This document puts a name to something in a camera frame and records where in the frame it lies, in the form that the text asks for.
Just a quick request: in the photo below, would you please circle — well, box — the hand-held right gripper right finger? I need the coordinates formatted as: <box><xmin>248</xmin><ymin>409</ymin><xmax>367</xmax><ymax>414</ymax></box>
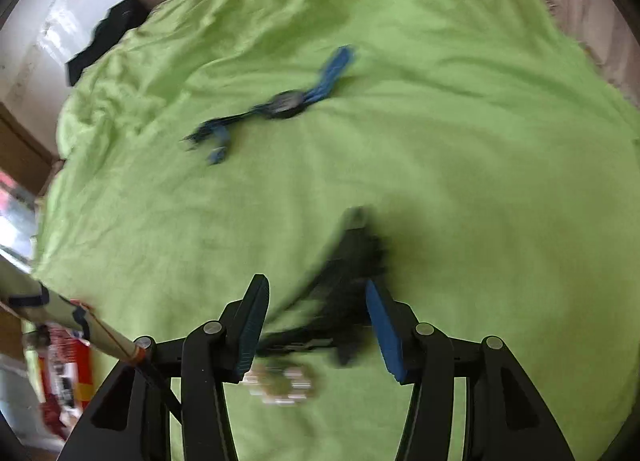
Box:
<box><xmin>365</xmin><ymin>281</ymin><xmax>576</xmax><ymax>461</ymax></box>

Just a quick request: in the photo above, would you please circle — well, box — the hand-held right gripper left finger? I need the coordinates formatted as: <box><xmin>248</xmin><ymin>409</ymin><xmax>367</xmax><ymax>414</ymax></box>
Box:
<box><xmin>57</xmin><ymin>274</ymin><xmax>271</xmax><ymax>461</ymax></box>

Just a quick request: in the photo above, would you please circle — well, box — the black comb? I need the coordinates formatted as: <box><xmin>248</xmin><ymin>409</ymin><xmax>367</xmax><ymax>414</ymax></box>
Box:
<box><xmin>257</xmin><ymin>208</ymin><xmax>393</xmax><ymax>368</ymax></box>

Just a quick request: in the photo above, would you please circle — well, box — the pale beaded hair accessory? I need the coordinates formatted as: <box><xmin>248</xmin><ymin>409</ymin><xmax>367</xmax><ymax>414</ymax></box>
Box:
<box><xmin>242</xmin><ymin>363</ymin><xmax>316</xmax><ymax>404</ymax></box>

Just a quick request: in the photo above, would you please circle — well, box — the green blanket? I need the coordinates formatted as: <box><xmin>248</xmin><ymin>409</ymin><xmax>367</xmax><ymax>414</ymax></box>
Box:
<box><xmin>27</xmin><ymin>0</ymin><xmax>640</xmax><ymax>461</ymax></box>

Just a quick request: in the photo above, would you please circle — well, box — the red box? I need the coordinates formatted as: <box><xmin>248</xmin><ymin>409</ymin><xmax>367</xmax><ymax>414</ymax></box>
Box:
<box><xmin>37</xmin><ymin>298</ymin><xmax>96</xmax><ymax>442</ymax></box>

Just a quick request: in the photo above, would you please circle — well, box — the brown wooden furniture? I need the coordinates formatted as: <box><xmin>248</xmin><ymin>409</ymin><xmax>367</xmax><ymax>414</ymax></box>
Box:
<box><xmin>0</xmin><ymin>101</ymin><xmax>61</xmax><ymax>197</ymax></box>

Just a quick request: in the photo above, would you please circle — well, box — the black cloth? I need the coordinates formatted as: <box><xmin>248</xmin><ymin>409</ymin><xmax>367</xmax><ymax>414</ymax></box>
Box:
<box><xmin>66</xmin><ymin>0</ymin><xmax>168</xmax><ymax>88</ymax></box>

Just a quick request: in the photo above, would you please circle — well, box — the white taped cable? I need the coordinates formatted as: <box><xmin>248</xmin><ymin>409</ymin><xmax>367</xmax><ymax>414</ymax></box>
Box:
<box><xmin>0</xmin><ymin>271</ymin><xmax>183</xmax><ymax>417</ymax></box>

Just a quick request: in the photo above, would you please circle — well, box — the blue striped strap watch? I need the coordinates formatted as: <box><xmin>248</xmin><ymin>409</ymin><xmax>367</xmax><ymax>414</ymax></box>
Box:
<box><xmin>181</xmin><ymin>45</ymin><xmax>358</xmax><ymax>165</ymax></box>

